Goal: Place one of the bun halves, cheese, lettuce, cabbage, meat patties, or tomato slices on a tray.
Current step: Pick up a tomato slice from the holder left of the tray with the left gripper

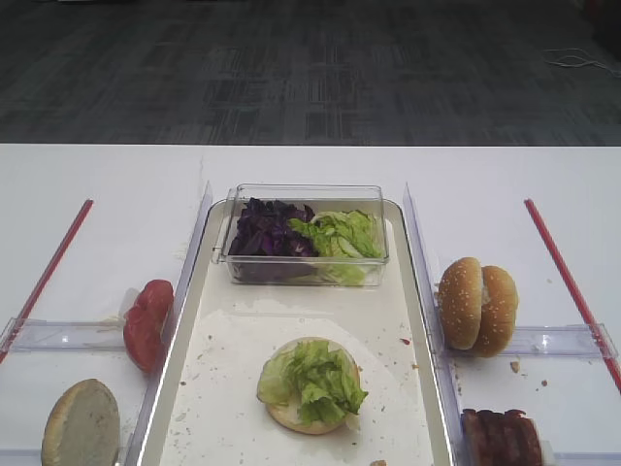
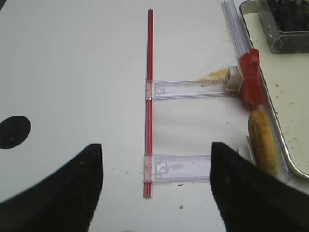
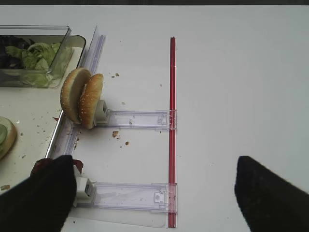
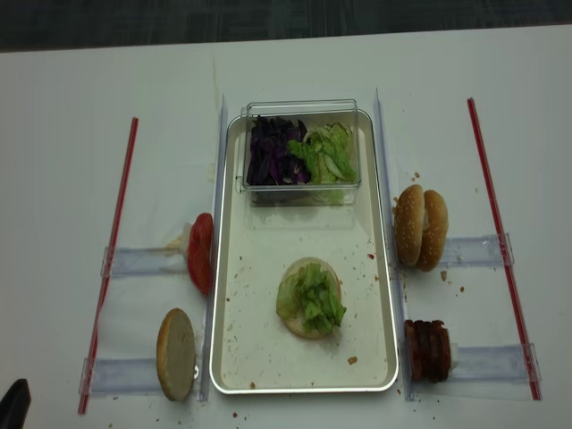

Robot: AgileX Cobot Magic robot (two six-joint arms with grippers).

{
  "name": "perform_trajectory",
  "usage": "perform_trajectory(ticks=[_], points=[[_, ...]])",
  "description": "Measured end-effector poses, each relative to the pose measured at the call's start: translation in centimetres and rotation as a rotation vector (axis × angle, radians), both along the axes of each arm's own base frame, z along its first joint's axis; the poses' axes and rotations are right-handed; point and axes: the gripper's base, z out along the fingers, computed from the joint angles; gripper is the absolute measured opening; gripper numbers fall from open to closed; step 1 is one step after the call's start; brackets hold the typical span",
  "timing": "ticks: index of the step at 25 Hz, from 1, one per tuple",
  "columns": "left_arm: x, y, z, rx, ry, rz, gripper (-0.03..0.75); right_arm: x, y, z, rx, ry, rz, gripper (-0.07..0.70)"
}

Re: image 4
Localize green lettuce in container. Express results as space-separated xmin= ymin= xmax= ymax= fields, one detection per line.
xmin=288 ymin=122 xmax=356 ymax=185

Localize upright tomato slices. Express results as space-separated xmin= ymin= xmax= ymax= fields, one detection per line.
xmin=187 ymin=213 xmax=214 ymax=296

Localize stack of meat patties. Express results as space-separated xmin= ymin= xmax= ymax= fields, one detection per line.
xmin=404 ymin=320 xmax=451 ymax=383

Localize white pusher behind patties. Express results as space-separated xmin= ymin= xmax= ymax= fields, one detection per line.
xmin=448 ymin=343 xmax=458 ymax=375

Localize purple cabbage leaves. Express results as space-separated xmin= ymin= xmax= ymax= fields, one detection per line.
xmin=247 ymin=116 xmax=311 ymax=186

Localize clear plastic salad container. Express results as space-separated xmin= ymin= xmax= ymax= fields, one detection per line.
xmin=235 ymin=98 xmax=361 ymax=206

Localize bottom bun on tray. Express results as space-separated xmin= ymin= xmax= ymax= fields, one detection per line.
xmin=277 ymin=256 xmax=343 ymax=341

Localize white pusher behind tomatoes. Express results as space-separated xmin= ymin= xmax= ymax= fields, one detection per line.
xmin=164 ymin=223 xmax=193 ymax=258

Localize sesame bun left half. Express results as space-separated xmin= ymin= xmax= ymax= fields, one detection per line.
xmin=394 ymin=184 xmax=425 ymax=266

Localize sesame bun half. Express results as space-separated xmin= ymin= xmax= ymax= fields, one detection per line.
xmin=394 ymin=184 xmax=425 ymax=266
xmin=416 ymin=189 xmax=449 ymax=272

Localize white metal tray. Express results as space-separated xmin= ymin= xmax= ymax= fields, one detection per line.
xmin=210 ymin=112 xmax=399 ymax=394

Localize sesame bun right half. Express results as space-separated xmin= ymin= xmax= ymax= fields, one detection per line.
xmin=416 ymin=189 xmax=449 ymax=272

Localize left red strip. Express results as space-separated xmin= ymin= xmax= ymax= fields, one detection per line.
xmin=78 ymin=117 xmax=139 ymax=416

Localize red strip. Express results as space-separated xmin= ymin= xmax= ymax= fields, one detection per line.
xmin=467 ymin=97 xmax=543 ymax=401
xmin=78 ymin=117 xmax=139 ymax=416

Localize upper left clear holder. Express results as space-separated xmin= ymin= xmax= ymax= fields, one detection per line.
xmin=100 ymin=247 xmax=187 ymax=279

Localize clear holder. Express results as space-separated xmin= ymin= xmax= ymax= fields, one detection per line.
xmin=79 ymin=358 xmax=162 ymax=396
xmin=449 ymin=344 xmax=542 ymax=383
xmin=100 ymin=247 xmax=187 ymax=279
xmin=438 ymin=233 xmax=514 ymax=267

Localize upright bun half left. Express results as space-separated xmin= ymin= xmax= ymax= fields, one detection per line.
xmin=156 ymin=307 xmax=196 ymax=401

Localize upper right clear holder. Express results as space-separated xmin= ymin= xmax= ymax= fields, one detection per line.
xmin=438 ymin=233 xmax=514 ymax=267

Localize lower left clear holder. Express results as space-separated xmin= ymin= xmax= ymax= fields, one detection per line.
xmin=79 ymin=358 xmax=162 ymax=396

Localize lower right clear holder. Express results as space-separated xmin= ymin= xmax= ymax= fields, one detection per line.
xmin=449 ymin=344 xmax=542 ymax=383

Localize right red strip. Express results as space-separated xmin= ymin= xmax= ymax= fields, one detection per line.
xmin=467 ymin=97 xmax=543 ymax=401

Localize black object bottom left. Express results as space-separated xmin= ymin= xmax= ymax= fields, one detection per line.
xmin=0 ymin=379 xmax=31 ymax=429

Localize left clear vertical rail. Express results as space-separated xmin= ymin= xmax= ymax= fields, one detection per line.
xmin=198 ymin=96 xmax=228 ymax=403

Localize clear vertical rail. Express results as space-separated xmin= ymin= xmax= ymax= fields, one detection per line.
xmin=374 ymin=88 xmax=417 ymax=402
xmin=198 ymin=96 xmax=228 ymax=403

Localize right clear vertical rail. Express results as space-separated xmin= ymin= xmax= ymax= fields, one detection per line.
xmin=374 ymin=88 xmax=417 ymax=402

